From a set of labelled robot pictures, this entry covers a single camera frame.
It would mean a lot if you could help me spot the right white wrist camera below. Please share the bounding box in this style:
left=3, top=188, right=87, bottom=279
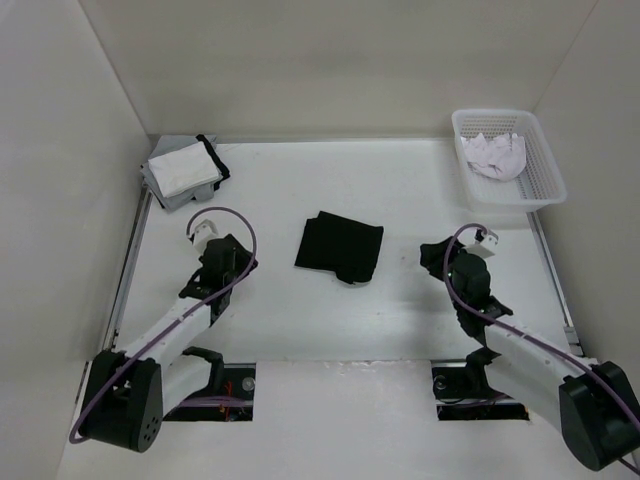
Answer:
left=467, top=228, right=499, bottom=259

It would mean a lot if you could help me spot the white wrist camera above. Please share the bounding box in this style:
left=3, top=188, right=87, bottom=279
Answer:
left=189, top=219, right=219, bottom=254
left=467, top=228, right=499, bottom=259

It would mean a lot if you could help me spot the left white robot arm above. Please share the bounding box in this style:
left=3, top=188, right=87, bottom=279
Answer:
left=70, top=234, right=258, bottom=453

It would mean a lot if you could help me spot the white plastic mesh basket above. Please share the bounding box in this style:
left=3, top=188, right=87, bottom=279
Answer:
left=451, top=109, right=567, bottom=214

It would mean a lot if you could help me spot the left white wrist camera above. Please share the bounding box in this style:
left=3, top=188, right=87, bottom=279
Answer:
left=189, top=219, right=219, bottom=254

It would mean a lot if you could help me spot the folded black trimmed tank top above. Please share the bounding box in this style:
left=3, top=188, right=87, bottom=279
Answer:
left=196, top=134, right=231, bottom=191

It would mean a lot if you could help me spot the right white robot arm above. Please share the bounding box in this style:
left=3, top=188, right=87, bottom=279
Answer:
left=420, top=237, right=639, bottom=471

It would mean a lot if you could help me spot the crumpled white tank top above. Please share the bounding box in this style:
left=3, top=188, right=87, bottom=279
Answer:
left=460, top=133, right=527, bottom=182

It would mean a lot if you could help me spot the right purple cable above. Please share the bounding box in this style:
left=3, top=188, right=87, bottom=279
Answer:
left=443, top=224, right=640, bottom=471

